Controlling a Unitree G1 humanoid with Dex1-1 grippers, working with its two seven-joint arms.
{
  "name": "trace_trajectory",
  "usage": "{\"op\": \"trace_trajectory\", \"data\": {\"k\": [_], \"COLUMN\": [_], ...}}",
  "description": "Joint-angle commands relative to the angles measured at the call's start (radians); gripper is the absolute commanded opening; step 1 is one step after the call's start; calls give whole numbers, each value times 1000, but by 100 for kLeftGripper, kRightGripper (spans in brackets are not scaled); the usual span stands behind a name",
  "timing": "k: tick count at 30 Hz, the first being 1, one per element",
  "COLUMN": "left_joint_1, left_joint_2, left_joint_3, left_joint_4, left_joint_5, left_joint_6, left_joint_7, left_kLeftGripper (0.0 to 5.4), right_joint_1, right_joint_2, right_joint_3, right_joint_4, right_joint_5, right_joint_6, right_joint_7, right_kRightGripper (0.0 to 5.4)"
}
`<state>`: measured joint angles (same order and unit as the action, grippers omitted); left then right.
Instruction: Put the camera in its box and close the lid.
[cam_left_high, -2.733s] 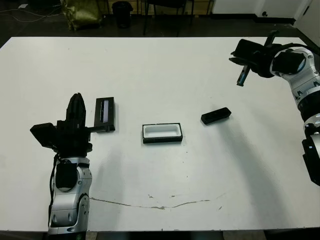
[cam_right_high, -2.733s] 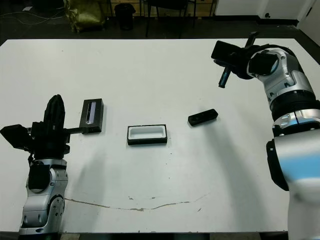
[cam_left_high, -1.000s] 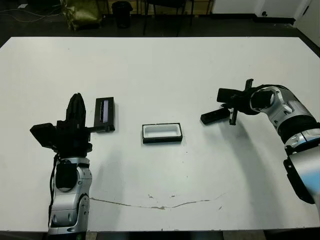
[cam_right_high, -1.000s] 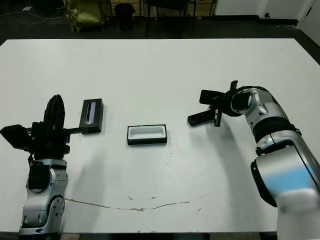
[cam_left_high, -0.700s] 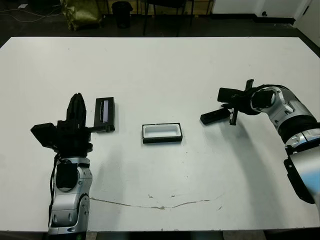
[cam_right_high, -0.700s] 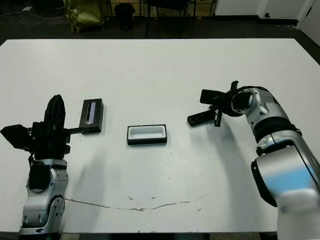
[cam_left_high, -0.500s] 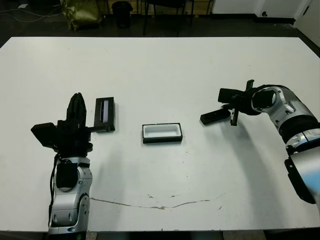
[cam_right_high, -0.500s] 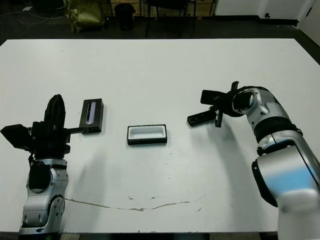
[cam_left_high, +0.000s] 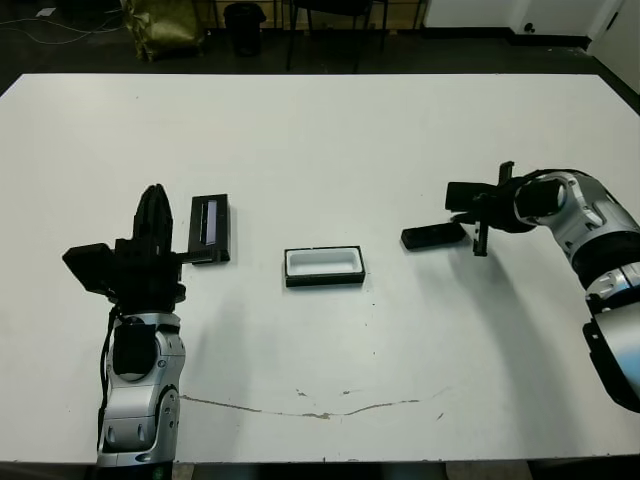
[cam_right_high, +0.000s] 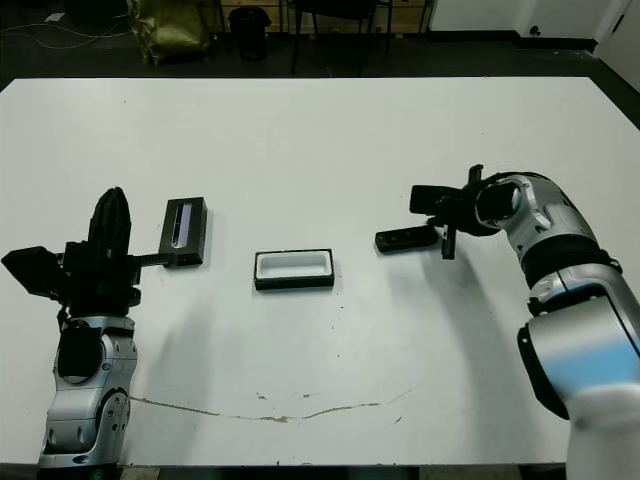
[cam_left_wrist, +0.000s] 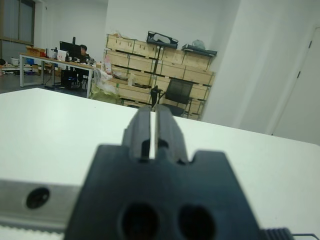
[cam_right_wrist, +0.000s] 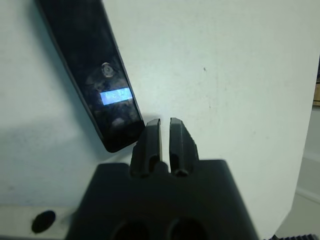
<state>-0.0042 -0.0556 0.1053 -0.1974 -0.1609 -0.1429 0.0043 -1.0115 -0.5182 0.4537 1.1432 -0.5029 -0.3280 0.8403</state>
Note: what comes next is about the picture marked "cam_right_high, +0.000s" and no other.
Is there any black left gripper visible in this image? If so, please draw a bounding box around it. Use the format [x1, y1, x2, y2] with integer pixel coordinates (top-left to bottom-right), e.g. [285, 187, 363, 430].
[63, 186, 175, 317]

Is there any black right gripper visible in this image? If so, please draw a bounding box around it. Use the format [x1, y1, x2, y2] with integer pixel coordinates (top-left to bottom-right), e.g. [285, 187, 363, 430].
[423, 163, 486, 261]

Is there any black depth camera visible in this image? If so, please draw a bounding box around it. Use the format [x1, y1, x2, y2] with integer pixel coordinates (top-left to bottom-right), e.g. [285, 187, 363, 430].
[374, 225, 444, 257]

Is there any black lid with camera print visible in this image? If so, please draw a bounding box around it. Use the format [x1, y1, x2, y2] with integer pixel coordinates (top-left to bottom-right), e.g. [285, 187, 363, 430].
[157, 196, 210, 268]

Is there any black box with white insert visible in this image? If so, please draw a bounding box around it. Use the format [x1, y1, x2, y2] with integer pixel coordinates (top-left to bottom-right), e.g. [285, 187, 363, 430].
[253, 246, 335, 293]

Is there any yellow-green sack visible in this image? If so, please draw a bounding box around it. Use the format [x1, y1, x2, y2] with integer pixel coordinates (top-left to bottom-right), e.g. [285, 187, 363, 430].
[127, 0, 211, 66]

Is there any black trash bin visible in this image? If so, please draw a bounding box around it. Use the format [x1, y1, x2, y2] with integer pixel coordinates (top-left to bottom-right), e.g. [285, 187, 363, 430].
[228, 8, 272, 62]

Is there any black office chair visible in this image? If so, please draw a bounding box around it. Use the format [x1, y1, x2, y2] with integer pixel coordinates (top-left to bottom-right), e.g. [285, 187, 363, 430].
[289, 0, 392, 79]

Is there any white door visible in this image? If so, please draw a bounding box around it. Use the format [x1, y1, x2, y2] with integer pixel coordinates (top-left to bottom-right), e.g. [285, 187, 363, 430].
[594, 0, 640, 96]

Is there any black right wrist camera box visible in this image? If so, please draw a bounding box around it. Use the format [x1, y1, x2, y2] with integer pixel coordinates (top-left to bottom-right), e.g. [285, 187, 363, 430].
[409, 183, 470, 217]

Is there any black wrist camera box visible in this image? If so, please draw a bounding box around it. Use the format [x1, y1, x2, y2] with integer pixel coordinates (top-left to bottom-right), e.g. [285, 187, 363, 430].
[1, 246, 69, 302]
[409, 183, 470, 217]

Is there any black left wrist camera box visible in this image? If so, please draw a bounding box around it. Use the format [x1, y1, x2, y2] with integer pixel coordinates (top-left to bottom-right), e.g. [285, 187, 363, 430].
[1, 246, 69, 302]

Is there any white floor cable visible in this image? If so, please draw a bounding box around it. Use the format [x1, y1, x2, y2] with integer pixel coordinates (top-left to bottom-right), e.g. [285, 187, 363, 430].
[0, 18, 132, 51]

